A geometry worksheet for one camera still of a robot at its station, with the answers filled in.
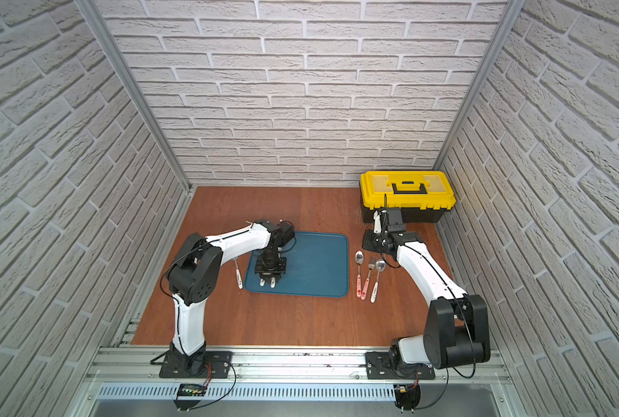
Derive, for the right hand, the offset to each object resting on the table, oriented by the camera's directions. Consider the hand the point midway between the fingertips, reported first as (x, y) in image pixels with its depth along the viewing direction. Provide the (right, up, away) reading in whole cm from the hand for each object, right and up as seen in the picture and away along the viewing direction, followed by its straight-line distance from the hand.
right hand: (370, 239), depth 88 cm
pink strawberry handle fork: (+2, -10, +7) cm, 12 cm away
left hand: (-35, -13, +3) cm, 37 cm away
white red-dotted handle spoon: (-34, -15, +1) cm, 37 cm away
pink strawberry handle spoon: (-3, -7, +7) cm, 10 cm away
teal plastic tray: (-18, -11, +8) cm, 23 cm away
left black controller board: (-55, -43, -16) cm, 72 cm away
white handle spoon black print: (+4, -10, +4) cm, 12 cm away
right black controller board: (+6, -41, -18) cm, 46 cm away
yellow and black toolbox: (+21, +16, +7) cm, 27 cm away
